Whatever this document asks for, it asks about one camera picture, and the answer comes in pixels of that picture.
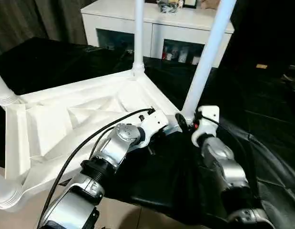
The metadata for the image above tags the black work mat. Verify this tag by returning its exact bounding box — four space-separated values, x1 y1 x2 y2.
0 37 295 229

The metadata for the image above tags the small grey object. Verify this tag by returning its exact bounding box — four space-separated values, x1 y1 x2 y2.
158 0 180 14

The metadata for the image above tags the white cabinet with glass doors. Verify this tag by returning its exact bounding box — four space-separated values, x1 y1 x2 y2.
81 0 235 67

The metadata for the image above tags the grey curtain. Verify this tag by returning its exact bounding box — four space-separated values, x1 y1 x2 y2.
0 0 98 56

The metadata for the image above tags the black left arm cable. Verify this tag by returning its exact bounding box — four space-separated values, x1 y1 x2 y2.
37 107 155 229

